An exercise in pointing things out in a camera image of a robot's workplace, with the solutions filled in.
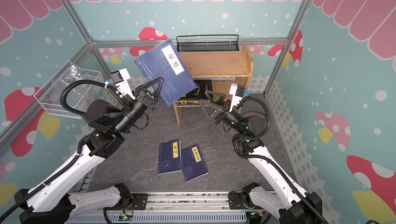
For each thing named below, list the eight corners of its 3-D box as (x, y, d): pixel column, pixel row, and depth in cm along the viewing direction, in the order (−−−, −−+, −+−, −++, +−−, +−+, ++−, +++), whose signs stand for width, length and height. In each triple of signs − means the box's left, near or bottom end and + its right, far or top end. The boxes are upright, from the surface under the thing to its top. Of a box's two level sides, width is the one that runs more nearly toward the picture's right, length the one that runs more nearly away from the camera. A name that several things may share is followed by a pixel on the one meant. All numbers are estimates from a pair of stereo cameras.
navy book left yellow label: (158, 174, 85) (157, 173, 82) (160, 144, 96) (159, 142, 94) (182, 171, 86) (181, 169, 83) (180, 141, 97) (179, 139, 95)
